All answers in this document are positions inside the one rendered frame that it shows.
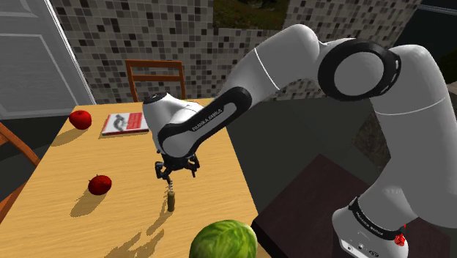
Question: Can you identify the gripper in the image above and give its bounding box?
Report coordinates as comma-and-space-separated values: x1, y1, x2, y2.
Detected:
154, 153, 201, 185

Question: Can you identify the brown corkscrew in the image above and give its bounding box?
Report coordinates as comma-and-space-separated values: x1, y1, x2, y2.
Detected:
166, 178, 177, 213

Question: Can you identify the wooden table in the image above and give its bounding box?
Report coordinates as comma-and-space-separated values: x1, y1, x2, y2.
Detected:
0, 97, 273, 258

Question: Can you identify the red and white book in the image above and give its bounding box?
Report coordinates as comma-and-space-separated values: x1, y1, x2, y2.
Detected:
101, 111, 150, 137

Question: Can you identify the red apple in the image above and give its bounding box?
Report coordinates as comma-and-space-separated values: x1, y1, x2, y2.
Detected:
87, 174, 113, 196
68, 109, 93, 130

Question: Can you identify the green cabbage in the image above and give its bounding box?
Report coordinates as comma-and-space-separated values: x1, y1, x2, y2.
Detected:
188, 219, 259, 258

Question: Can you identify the wooden chair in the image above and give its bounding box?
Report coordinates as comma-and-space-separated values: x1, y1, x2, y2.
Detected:
124, 59, 187, 103
0, 122, 41, 224

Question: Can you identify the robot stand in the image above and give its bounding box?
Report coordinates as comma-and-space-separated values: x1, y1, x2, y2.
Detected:
250, 153, 457, 258

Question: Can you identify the window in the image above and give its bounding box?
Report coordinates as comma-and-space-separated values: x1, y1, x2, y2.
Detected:
212, 0, 290, 32

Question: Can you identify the grey door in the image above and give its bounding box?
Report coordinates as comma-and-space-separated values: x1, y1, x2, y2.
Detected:
0, 0, 97, 121

